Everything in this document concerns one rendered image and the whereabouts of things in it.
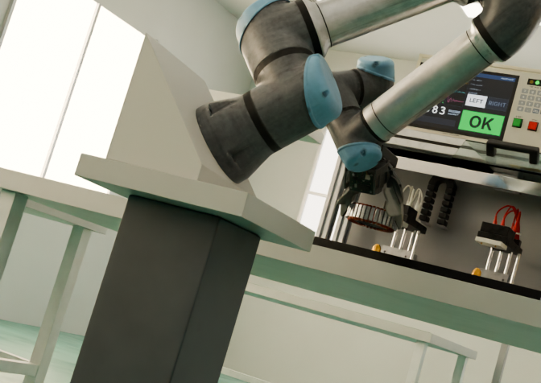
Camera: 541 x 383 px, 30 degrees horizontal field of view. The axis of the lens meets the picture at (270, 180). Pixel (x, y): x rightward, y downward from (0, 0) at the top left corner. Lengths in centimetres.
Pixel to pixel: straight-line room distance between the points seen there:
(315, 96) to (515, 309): 58
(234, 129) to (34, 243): 654
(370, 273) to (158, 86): 64
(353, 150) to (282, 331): 771
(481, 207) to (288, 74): 97
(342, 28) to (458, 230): 90
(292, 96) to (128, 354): 50
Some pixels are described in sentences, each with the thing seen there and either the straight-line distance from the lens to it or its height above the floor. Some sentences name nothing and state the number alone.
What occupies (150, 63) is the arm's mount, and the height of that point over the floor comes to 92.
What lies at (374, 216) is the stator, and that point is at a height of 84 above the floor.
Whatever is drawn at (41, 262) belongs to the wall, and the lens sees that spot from 831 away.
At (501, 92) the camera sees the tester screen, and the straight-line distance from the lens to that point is 250.
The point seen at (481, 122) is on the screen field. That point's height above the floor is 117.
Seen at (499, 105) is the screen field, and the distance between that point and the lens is 249.
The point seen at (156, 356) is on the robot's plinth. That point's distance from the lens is 166.
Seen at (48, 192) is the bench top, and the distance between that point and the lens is 252.
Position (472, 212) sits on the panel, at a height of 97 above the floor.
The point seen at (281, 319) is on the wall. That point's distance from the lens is 957.
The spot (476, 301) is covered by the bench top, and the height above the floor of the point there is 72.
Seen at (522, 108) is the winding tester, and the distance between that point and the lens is 248.
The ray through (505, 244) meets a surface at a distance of 231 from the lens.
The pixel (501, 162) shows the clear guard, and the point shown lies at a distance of 215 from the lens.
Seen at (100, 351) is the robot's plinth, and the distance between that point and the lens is 171.
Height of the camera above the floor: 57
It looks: 8 degrees up
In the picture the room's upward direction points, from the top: 17 degrees clockwise
